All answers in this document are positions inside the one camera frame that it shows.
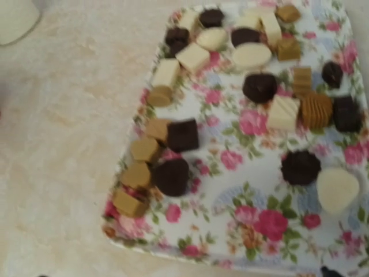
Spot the dark square chocolate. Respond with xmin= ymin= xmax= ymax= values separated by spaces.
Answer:
xmin=167 ymin=118 xmax=199 ymax=153

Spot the caramel square chocolate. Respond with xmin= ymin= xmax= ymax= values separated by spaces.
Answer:
xmin=145 ymin=118 xmax=171 ymax=145

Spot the dark round chocolate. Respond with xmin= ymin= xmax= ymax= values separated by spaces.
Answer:
xmin=152 ymin=158 xmax=189 ymax=197

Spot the dark dome chocolate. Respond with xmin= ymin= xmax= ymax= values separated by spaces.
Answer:
xmin=242 ymin=73 xmax=278 ymax=104

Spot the caramel ridged round chocolate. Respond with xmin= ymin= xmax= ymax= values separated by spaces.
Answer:
xmin=301 ymin=93 xmax=333 ymax=130

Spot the caramel hexagon chocolate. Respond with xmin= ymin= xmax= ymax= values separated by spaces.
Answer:
xmin=130 ymin=137 xmax=161 ymax=163

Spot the white ridged square chocolate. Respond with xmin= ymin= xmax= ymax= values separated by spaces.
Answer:
xmin=266 ymin=95 xmax=300 ymax=132

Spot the white oval chocolate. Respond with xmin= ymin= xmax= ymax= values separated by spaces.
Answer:
xmin=232 ymin=43 xmax=272 ymax=69

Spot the dark fluted chocolate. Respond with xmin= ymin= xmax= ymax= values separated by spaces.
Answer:
xmin=281 ymin=150 xmax=321 ymax=186

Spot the white heart chocolate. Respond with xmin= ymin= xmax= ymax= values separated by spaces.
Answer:
xmin=317 ymin=167 xmax=360 ymax=215

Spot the floral rectangular tray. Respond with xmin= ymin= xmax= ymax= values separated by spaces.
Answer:
xmin=102 ymin=2 xmax=369 ymax=274

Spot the cream ceramic mug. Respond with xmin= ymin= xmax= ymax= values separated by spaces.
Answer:
xmin=1 ymin=0 xmax=41 ymax=46

